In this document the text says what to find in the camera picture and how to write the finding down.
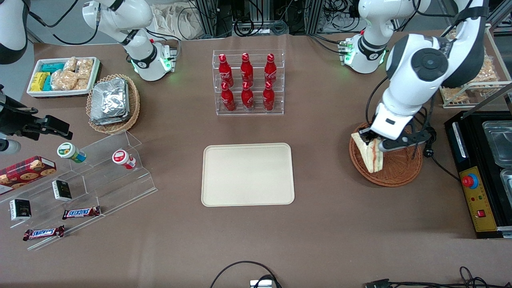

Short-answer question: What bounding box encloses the brown Snickers bar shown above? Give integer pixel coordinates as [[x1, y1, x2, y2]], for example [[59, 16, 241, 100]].
[[22, 225, 66, 242], [62, 206, 102, 220]]

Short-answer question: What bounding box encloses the aluminium frame with cables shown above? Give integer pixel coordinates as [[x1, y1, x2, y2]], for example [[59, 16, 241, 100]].
[[192, 0, 362, 37]]

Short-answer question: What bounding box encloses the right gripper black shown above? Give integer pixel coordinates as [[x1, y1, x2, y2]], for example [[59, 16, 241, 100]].
[[0, 85, 73, 140]]

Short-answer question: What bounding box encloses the white rectangular snack tray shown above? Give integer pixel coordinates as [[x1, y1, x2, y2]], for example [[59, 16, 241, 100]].
[[26, 56, 101, 99]]

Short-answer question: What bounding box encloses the black machine with yellow panel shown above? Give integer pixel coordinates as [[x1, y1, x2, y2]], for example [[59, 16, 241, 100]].
[[444, 110, 512, 239]]

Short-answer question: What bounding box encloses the white cloth bag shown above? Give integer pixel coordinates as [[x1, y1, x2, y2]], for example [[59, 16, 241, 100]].
[[150, 3, 205, 40]]

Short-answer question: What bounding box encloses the green lid yogurt cup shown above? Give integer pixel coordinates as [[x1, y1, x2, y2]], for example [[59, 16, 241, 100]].
[[56, 142, 87, 164]]

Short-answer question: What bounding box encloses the round brown wicker basket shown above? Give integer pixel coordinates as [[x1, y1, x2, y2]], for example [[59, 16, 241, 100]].
[[349, 122, 423, 188]]

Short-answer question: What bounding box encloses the beige plastic tray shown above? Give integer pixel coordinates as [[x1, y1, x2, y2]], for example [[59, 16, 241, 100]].
[[201, 142, 296, 208]]

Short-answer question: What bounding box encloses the red cola bottle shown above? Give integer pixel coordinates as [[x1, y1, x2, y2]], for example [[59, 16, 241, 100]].
[[220, 82, 236, 112], [264, 53, 278, 85], [262, 81, 276, 112], [218, 54, 234, 85], [241, 82, 255, 110], [240, 52, 254, 85]]

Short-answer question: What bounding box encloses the red lid yogurt cup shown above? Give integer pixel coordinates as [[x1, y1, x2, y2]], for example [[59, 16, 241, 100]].
[[112, 149, 137, 170]]

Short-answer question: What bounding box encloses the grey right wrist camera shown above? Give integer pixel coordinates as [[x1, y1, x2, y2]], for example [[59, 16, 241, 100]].
[[0, 139, 21, 155]]

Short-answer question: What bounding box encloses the triangular sandwich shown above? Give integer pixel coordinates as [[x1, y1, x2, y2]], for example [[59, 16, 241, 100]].
[[351, 132, 385, 174]]

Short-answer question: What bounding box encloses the grey metal bar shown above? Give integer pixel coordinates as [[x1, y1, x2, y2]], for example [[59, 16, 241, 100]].
[[472, 82, 512, 108]]

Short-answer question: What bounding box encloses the small steel pan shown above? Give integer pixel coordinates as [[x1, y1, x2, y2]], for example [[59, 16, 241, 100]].
[[500, 168, 512, 205]]

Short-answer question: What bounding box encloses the stack of foil containers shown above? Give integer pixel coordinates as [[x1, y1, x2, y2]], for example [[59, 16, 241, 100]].
[[90, 78, 131, 126]]

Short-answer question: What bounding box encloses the light oval wicker basket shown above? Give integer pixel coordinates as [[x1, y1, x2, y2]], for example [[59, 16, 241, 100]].
[[86, 74, 141, 135]]

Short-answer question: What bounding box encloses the black power cable with plug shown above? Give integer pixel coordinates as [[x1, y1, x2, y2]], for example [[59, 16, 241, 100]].
[[416, 108, 460, 181]]

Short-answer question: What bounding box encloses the red plaid cookie box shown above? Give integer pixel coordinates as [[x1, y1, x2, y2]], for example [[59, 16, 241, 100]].
[[0, 156, 57, 196]]

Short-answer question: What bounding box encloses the small black box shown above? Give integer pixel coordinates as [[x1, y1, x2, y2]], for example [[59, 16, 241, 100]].
[[9, 198, 32, 222], [52, 180, 73, 202]]

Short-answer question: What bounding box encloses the clear acrylic step display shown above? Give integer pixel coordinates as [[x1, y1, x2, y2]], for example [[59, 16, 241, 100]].
[[0, 130, 159, 251]]

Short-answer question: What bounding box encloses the large steel pan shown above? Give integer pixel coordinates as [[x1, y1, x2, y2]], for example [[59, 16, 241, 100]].
[[482, 121, 512, 168]]

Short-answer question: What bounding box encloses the clear acrylic bottle rack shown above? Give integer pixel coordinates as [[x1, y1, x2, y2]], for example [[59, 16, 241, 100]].
[[212, 49, 286, 116]]

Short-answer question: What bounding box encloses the white wire rack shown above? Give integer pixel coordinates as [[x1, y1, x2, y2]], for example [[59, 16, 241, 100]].
[[439, 24, 512, 109]]

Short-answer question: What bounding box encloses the black looped cable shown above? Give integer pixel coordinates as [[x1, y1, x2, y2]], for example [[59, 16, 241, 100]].
[[210, 261, 283, 288]]

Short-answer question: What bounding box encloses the black cable with connector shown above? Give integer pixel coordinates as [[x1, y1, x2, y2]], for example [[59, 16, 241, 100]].
[[363, 266, 512, 288]]

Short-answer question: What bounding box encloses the yellow snack pack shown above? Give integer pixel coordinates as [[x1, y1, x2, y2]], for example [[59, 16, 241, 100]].
[[30, 72, 50, 92]]

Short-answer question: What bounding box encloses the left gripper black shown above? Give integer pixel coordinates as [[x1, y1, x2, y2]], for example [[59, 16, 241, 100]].
[[359, 129, 381, 148]]

